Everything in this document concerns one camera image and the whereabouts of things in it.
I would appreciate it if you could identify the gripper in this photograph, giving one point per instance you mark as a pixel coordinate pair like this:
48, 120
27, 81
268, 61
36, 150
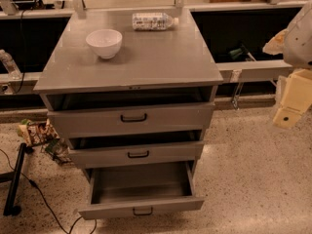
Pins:
299, 41

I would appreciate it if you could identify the grey bottom drawer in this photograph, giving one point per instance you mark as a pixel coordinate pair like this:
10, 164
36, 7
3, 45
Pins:
141, 190

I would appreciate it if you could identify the grey drawer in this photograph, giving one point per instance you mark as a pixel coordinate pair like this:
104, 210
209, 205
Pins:
136, 154
141, 190
102, 122

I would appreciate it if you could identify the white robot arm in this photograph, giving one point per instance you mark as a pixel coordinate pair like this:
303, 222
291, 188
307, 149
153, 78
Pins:
295, 44

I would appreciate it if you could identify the grey top drawer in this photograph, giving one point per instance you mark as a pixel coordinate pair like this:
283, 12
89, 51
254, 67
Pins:
102, 122

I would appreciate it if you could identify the grey drawer cabinet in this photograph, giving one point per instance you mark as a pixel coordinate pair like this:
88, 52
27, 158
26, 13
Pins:
127, 100

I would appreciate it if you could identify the grey middle drawer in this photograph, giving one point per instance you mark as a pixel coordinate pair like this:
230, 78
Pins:
136, 154

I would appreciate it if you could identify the clear plastic water bottle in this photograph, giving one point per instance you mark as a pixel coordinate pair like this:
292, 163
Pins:
153, 21

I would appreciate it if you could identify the white ceramic bowl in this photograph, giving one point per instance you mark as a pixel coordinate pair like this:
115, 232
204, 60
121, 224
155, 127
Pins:
105, 43

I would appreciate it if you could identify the dark green snack bag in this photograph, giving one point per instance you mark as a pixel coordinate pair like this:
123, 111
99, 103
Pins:
57, 149

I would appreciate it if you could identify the colourful snack bag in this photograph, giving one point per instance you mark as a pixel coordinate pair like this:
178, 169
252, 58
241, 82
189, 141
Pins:
36, 133

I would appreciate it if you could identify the clear bottle at left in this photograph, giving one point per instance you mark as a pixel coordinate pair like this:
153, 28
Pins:
10, 65

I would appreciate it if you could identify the green handled tool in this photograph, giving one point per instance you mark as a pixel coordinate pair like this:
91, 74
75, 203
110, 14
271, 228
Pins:
241, 50

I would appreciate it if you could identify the grey metal rail frame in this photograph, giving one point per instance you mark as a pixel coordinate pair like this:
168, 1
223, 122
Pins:
253, 69

